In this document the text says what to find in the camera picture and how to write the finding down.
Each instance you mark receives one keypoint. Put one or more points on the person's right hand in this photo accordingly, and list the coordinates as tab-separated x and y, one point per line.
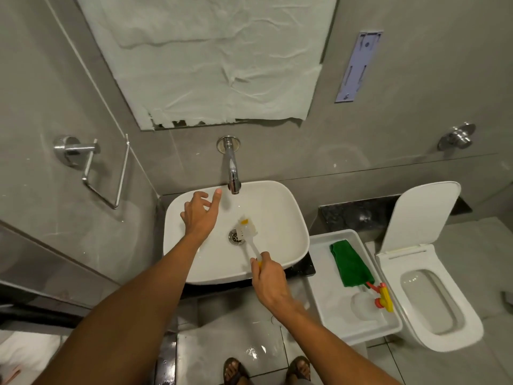
272	286

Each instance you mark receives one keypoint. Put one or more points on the person's left hand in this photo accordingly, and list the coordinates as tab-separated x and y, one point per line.
198	216

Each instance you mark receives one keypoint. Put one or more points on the person's left thumb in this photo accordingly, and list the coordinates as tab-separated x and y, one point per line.
216	202

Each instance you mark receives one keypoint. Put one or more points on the person's right thumb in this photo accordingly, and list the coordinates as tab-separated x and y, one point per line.
255	270

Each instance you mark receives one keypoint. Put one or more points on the white and yellow scrub brush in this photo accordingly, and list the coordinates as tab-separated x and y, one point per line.
247	230

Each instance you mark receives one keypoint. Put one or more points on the person's left forearm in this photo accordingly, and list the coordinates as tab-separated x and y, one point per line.
132	312

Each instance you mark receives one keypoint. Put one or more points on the person's right forearm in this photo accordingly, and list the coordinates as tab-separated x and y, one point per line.
336	352

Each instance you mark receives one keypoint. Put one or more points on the metal sink drain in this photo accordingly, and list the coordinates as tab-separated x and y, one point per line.
236	236

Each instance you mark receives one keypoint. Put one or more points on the white ceramic sink basin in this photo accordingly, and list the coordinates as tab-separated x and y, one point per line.
276	224

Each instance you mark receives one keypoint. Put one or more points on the white plastic tray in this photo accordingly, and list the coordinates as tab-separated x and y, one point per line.
332	300

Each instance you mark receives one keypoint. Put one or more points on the green cleaning cloth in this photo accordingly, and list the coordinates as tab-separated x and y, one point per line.
349	262

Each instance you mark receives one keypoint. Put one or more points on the brown sandal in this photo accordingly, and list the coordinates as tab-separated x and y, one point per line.
234	372
298	370

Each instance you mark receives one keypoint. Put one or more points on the black stone ledge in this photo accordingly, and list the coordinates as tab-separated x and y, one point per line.
352	214

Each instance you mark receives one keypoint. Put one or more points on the clear spray bottle red trigger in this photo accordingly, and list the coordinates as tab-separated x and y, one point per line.
364	306

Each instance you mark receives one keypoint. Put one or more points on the crumpled white paper sheet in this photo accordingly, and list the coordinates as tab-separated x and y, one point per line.
216	56

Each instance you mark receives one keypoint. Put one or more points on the white toilet lid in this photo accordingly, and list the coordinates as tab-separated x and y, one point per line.
421	214

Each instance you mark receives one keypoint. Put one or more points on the white toilet bowl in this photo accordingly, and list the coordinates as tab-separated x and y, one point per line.
465	316

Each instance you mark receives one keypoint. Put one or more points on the white cloth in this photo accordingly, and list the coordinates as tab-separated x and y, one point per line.
28	356

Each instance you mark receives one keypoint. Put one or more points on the chrome wall faucet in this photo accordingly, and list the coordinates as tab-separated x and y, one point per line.
232	168

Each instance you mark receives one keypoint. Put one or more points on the wall mirror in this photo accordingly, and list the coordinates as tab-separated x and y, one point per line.
180	124

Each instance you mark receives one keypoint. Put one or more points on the lavender plastic wall bracket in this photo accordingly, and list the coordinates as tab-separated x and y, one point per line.
358	68

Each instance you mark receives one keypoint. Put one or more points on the chrome wall flush valve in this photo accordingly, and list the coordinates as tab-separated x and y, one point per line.
457	136

